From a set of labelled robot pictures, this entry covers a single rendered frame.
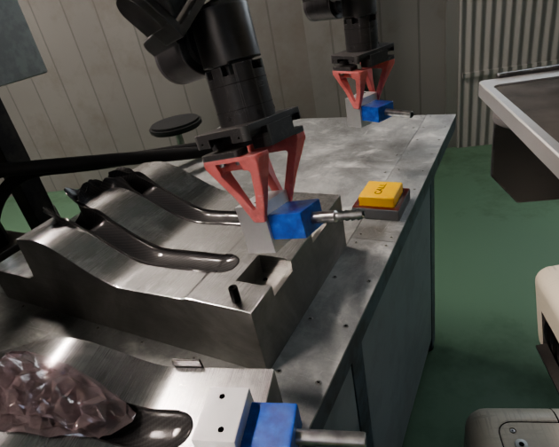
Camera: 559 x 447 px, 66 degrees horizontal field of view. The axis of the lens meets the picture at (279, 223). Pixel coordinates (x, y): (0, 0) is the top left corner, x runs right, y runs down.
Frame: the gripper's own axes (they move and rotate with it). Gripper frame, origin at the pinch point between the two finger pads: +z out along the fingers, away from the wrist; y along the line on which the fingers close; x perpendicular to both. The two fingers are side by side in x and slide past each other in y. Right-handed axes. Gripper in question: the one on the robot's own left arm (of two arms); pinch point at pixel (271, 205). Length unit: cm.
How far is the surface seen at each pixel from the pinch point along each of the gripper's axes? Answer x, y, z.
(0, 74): -84, -23, -30
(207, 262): -12.2, 0.1, 6.8
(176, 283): -12.7, 5.4, 6.9
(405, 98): -62, -252, 18
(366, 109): -4.1, -41.0, -3.3
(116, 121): -247, -175, -16
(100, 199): -32.6, -2.2, -2.3
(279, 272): -3.6, -2.5, 9.5
